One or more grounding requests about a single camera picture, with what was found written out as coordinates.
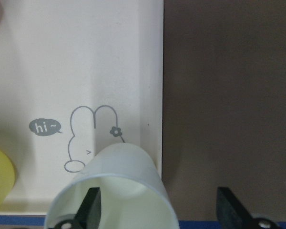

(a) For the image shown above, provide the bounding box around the pale blue plastic cup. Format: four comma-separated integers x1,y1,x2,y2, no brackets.
44,143,179,229

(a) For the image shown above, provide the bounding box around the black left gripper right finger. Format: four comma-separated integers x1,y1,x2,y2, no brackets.
216,187,280,229

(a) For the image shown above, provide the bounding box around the white serving tray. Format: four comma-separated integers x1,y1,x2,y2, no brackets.
0,0,163,215

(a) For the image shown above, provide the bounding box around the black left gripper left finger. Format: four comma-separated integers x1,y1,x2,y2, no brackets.
54,187,102,229

